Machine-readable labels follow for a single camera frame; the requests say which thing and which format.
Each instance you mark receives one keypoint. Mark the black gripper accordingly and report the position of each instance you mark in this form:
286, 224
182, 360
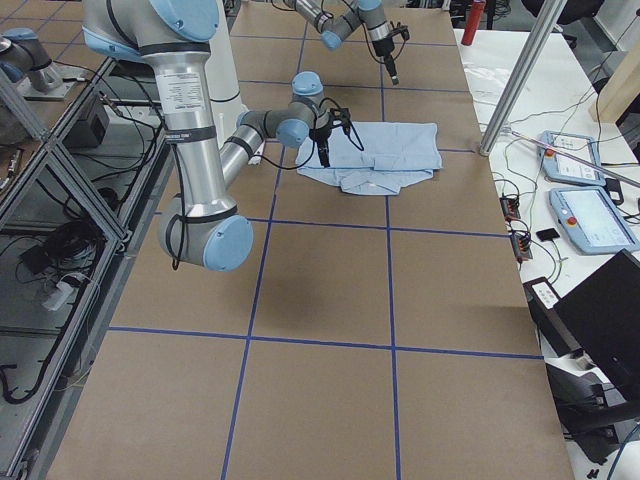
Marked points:
382, 48
319, 137

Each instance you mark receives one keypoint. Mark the light blue button shirt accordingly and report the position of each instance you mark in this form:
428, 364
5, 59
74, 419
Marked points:
395, 156

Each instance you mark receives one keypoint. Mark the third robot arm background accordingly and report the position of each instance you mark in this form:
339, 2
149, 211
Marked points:
23, 55

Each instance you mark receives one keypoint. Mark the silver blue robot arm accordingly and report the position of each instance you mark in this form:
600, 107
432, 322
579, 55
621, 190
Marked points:
334, 29
202, 225

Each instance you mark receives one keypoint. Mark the clear plastic bag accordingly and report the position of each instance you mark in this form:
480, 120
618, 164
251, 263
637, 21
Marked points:
486, 83

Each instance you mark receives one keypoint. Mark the red cylinder bottle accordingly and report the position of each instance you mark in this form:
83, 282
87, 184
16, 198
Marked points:
473, 21

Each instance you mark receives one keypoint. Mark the long grabber stick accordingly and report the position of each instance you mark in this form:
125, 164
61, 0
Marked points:
575, 155

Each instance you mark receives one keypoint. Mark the orange circuit board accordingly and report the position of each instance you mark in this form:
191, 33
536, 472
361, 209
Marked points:
510, 208

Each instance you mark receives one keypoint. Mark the upper blue teach pendant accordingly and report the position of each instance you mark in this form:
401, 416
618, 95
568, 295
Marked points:
570, 157

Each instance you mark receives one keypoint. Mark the blue teach pendant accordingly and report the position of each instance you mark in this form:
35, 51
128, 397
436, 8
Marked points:
591, 221
570, 157

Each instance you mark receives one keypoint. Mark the small black phone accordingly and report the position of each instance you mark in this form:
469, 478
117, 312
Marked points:
549, 234

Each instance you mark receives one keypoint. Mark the lower blue teach pendant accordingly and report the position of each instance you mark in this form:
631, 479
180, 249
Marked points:
591, 221

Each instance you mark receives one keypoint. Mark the black laptop computer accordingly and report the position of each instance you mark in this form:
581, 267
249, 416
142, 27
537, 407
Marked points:
600, 317

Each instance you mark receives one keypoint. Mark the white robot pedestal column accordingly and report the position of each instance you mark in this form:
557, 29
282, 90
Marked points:
223, 92

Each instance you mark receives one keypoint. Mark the aluminium frame post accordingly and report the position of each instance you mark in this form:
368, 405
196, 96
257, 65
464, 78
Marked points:
533, 46

